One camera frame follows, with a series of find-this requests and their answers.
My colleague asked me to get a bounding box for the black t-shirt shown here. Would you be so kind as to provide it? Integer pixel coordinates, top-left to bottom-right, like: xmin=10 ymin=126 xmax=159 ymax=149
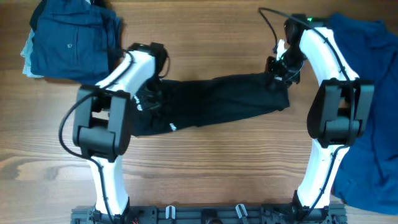
xmin=131 ymin=73 xmax=290 ymax=137

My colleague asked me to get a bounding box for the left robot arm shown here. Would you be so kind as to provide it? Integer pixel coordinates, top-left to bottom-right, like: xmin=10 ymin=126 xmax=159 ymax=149
xmin=73 ymin=43 xmax=168 ymax=223

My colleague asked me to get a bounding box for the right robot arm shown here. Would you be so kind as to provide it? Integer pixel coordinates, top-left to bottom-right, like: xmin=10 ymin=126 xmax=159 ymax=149
xmin=266 ymin=14 xmax=374 ymax=222

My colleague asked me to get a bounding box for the blue t-shirt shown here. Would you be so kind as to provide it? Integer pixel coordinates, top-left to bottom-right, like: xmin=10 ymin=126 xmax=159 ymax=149
xmin=330 ymin=14 xmax=397 ymax=215

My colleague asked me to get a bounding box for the folded dark blue shirt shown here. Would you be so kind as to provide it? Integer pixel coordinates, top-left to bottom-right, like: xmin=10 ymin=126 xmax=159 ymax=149
xmin=30 ymin=0 xmax=122 ymax=85

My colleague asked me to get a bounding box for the folded light grey garment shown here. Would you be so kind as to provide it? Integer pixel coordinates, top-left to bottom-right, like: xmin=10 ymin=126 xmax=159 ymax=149
xmin=21 ymin=29 xmax=43 ymax=78

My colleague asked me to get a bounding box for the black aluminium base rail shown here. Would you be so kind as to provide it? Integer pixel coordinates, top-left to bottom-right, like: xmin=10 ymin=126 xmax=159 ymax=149
xmin=70 ymin=203 xmax=348 ymax=224

